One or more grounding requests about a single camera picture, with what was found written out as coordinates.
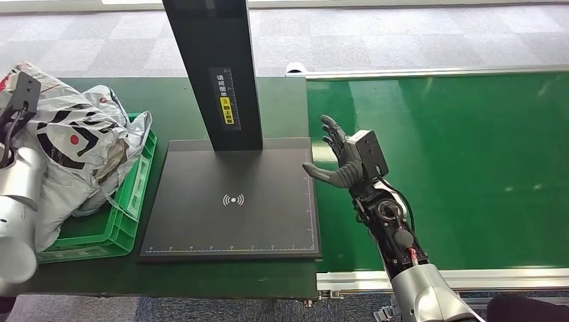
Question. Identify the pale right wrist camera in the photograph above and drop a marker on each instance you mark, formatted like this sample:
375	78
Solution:
369	153

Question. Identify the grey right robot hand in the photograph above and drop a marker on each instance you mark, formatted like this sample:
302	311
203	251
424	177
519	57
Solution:
340	175

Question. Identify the grey package with black logo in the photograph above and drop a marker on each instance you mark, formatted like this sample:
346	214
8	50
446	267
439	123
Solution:
66	133

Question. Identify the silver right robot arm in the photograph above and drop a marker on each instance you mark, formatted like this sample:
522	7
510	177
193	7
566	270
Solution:
400	244

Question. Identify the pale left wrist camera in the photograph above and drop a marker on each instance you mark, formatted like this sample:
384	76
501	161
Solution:
24	95

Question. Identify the aluminium conveyor rail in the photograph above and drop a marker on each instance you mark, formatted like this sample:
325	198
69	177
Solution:
444	71
511	277

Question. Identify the white conveyor roller cap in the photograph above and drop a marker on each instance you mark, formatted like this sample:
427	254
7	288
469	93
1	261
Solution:
295	67

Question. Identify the black rounded object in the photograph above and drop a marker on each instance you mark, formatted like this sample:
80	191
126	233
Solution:
529	311

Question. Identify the green conveyor belt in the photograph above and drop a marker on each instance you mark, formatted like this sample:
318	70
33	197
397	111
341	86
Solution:
489	177

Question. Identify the green plastic crate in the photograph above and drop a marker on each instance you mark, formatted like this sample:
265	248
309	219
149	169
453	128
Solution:
120	222

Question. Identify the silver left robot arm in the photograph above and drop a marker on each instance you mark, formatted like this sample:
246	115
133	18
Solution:
15	209

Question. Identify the grey package with red print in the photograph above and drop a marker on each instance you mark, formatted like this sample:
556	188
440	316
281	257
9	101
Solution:
133	129

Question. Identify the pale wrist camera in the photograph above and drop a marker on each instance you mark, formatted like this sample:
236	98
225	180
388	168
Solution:
369	153
24	95

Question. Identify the black inbound scanner machine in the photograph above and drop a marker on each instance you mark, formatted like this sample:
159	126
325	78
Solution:
231	200

